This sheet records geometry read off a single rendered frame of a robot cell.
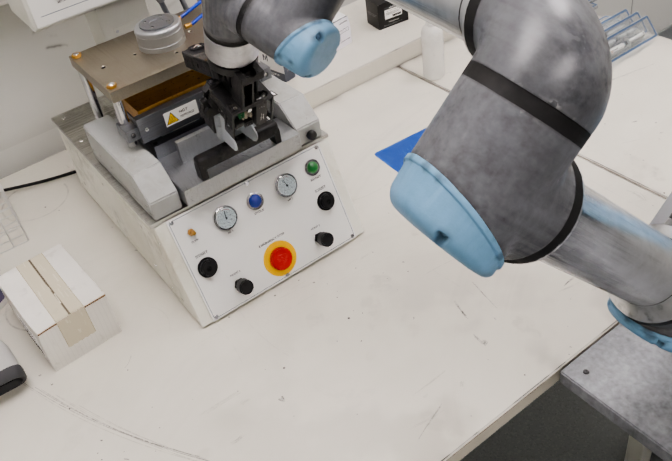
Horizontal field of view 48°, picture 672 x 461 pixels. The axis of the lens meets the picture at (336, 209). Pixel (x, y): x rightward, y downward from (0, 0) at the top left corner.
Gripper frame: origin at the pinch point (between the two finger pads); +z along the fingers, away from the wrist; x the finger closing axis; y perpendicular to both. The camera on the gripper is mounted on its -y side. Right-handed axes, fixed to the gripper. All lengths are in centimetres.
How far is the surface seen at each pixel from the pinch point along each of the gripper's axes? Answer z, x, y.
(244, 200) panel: 8.9, -1.6, 6.7
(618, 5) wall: 86, 193, -38
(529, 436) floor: 86, 46, 58
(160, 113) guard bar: -1.6, -7.3, -8.7
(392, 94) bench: 32, 52, -14
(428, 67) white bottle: 28, 61, -13
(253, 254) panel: 15.2, -4.0, 13.0
